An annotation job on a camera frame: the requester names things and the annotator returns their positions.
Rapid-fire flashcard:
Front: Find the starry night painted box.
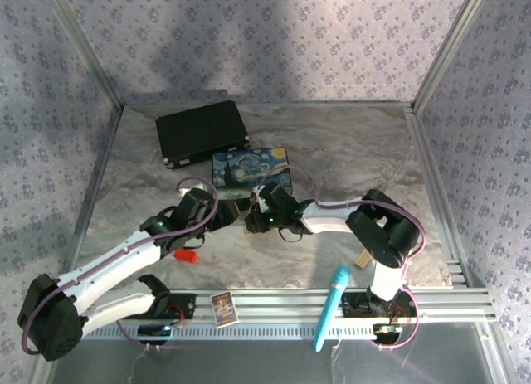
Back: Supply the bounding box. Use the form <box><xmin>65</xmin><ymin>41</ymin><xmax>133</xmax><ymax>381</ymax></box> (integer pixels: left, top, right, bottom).
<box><xmin>211</xmin><ymin>146</ymin><xmax>295</xmax><ymax>207</ymax></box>

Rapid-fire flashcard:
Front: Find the red plastic block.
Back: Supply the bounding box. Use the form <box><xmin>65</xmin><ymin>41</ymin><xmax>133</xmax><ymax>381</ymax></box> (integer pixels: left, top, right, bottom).
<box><xmin>173</xmin><ymin>247</ymin><xmax>199</xmax><ymax>264</ymax></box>

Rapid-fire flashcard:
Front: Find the black hard case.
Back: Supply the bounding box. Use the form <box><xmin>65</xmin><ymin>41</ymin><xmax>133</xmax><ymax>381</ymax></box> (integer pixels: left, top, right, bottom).
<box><xmin>155</xmin><ymin>100</ymin><xmax>251</xmax><ymax>169</ymax></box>

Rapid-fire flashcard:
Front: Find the purple playing card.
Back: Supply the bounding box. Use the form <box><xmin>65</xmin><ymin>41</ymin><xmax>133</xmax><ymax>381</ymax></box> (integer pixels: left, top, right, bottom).
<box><xmin>210</xmin><ymin>291</ymin><xmax>239</xmax><ymax>329</ymax></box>

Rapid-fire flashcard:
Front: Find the blue marker pen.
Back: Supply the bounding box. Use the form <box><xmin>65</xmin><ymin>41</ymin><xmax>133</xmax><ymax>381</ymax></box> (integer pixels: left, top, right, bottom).
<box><xmin>313</xmin><ymin>264</ymin><xmax>352</xmax><ymax>352</ymax></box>

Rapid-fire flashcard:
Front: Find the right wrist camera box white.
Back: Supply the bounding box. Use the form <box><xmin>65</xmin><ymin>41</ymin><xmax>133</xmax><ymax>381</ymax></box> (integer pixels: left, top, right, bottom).
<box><xmin>252</xmin><ymin>186</ymin><xmax>270</xmax><ymax>214</ymax></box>

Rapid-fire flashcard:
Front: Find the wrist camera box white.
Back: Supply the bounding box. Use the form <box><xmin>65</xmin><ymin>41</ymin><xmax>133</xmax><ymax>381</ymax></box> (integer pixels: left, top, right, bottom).
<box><xmin>252</xmin><ymin>186</ymin><xmax>270</xmax><ymax>214</ymax></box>
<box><xmin>177</xmin><ymin>183</ymin><xmax>207</xmax><ymax>197</ymax></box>

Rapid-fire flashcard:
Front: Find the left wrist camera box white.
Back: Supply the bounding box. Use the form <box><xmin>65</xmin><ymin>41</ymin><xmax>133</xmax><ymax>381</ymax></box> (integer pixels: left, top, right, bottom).
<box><xmin>177</xmin><ymin>183</ymin><xmax>207</xmax><ymax>197</ymax></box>

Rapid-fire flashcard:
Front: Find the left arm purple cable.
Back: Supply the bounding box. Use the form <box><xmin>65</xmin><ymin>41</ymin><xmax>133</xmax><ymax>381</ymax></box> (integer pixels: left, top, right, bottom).
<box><xmin>21</xmin><ymin>177</ymin><xmax>220</xmax><ymax>356</ymax></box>

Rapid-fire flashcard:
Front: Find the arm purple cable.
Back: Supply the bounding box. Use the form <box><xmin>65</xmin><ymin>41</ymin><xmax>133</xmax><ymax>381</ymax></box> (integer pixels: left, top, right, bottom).
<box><xmin>253</xmin><ymin>164</ymin><xmax>428</xmax><ymax>352</ymax></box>
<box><xmin>21</xmin><ymin>177</ymin><xmax>220</xmax><ymax>356</ymax></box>

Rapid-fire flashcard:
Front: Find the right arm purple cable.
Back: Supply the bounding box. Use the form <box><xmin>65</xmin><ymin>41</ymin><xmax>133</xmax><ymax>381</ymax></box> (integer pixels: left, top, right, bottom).
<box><xmin>253</xmin><ymin>164</ymin><xmax>428</xmax><ymax>352</ymax></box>

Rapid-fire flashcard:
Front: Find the aluminium front rail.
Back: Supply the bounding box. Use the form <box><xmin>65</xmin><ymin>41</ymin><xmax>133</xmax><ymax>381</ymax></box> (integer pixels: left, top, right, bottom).
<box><xmin>78</xmin><ymin>288</ymin><xmax>497</xmax><ymax>323</ymax></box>

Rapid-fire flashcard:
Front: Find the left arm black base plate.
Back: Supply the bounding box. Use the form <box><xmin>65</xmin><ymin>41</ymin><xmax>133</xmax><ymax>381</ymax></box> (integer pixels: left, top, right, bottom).
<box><xmin>124</xmin><ymin>293</ymin><xmax>197</xmax><ymax>321</ymax></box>

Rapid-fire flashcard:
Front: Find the aluminium side rail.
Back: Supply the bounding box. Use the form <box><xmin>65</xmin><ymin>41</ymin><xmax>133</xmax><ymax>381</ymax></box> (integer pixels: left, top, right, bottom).
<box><xmin>404</xmin><ymin>105</ymin><xmax>487</xmax><ymax>290</ymax></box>
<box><xmin>53</xmin><ymin>105</ymin><xmax>126</xmax><ymax>292</ymax></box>

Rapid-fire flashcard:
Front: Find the slotted grey cable duct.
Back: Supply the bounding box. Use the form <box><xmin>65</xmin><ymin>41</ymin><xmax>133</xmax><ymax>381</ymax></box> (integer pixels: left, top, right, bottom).
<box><xmin>80</xmin><ymin>322</ymin><xmax>487</xmax><ymax>342</ymax></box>

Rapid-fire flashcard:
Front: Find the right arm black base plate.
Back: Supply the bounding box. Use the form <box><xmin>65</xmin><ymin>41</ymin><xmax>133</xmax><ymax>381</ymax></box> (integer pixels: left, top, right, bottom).
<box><xmin>342</xmin><ymin>292</ymin><xmax>418</xmax><ymax>319</ymax></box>

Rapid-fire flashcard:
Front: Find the aluminium frame post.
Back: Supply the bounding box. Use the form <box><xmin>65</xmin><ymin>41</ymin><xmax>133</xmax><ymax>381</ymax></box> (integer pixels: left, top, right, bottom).
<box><xmin>43</xmin><ymin>0</ymin><xmax>126</xmax><ymax>108</ymax></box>
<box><xmin>412</xmin><ymin>0</ymin><xmax>491</xmax><ymax>112</ymax></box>

